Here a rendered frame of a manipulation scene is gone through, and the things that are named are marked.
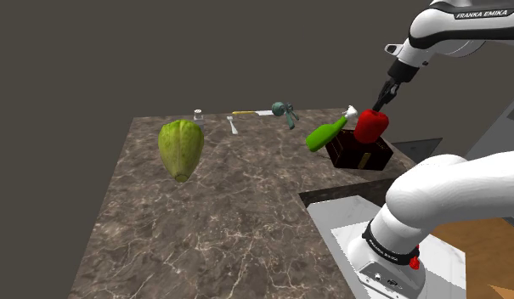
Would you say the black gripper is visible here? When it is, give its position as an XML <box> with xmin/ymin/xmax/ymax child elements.
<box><xmin>371</xmin><ymin>59</ymin><xmax>420</xmax><ymax>113</ymax></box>

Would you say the red bell pepper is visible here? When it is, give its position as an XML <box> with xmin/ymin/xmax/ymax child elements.
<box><xmin>353</xmin><ymin>109</ymin><xmax>391</xmax><ymax>145</ymax></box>

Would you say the dark brown box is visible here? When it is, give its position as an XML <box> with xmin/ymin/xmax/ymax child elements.
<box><xmin>325</xmin><ymin>128</ymin><xmax>395</xmax><ymax>172</ymax></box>

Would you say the green bottle with white cap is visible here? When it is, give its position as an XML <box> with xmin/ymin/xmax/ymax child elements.
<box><xmin>304</xmin><ymin>105</ymin><xmax>359</xmax><ymax>154</ymax></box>

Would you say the white marble robot stand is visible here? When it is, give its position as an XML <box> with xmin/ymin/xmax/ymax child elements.
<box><xmin>306</xmin><ymin>195</ymin><xmax>467</xmax><ymax>299</ymax></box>

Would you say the green lettuce head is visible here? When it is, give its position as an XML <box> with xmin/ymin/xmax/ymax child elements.
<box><xmin>157</xmin><ymin>119</ymin><xmax>206</xmax><ymax>183</ymax></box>

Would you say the yellow handled knife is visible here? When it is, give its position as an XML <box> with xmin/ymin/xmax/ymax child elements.
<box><xmin>232</xmin><ymin>109</ymin><xmax>275</xmax><ymax>117</ymax></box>

